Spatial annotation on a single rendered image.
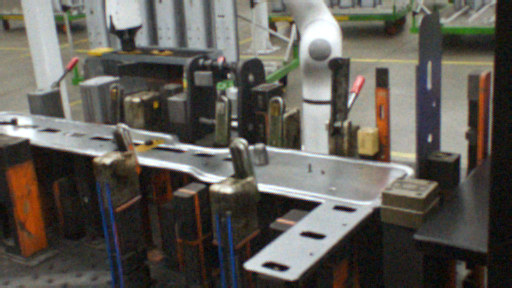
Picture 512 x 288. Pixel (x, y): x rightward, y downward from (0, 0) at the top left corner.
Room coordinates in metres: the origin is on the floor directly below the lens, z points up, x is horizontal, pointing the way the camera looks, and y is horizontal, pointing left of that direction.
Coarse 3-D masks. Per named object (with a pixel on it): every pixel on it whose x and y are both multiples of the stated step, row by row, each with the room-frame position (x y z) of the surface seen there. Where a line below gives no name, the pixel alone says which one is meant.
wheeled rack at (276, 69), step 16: (256, 0) 5.45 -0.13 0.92; (64, 16) 6.13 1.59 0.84; (240, 16) 6.38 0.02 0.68; (272, 32) 6.25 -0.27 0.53; (256, 48) 5.36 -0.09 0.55; (288, 48) 6.02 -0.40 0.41; (272, 64) 5.70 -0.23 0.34; (288, 64) 5.96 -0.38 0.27; (80, 80) 6.08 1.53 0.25; (272, 80) 5.56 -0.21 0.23
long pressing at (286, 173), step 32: (0, 128) 1.89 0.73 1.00; (64, 128) 1.83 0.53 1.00; (96, 128) 1.81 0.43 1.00; (160, 160) 1.49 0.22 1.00; (192, 160) 1.47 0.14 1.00; (288, 160) 1.42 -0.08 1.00; (320, 160) 1.40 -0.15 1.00; (352, 160) 1.38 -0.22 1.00; (288, 192) 1.24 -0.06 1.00; (320, 192) 1.22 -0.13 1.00; (352, 192) 1.20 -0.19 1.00
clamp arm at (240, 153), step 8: (232, 144) 1.23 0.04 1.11; (240, 144) 1.22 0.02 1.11; (232, 152) 1.23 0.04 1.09; (240, 152) 1.22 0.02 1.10; (248, 152) 1.22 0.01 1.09; (232, 160) 1.23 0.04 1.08; (240, 160) 1.22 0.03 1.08; (248, 160) 1.22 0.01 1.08; (240, 168) 1.23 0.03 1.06; (248, 168) 1.22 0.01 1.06; (240, 176) 1.24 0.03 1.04; (248, 176) 1.22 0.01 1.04; (256, 184) 1.24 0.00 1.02; (256, 192) 1.24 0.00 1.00; (256, 200) 1.24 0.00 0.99
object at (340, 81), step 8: (336, 56) 1.48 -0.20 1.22; (328, 64) 1.45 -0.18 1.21; (336, 64) 1.43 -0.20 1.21; (344, 64) 1.45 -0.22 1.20; (336, 72) 1.47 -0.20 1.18; (344, 72) 1.45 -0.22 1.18; (336, 80) 1.47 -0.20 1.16; (344, 80) 1.45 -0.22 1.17; (336, 88) 1.47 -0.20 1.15; (344, 88) 1.44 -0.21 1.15; (336, 96) 1.46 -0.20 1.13; (344, 96) 1.44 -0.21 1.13; (336, 104) 1.46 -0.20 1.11; (344, 104) 1.44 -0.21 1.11; (336, 112) 1.46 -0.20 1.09; (344, 112) 1.44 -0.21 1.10; (344, 120) 1.44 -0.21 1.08
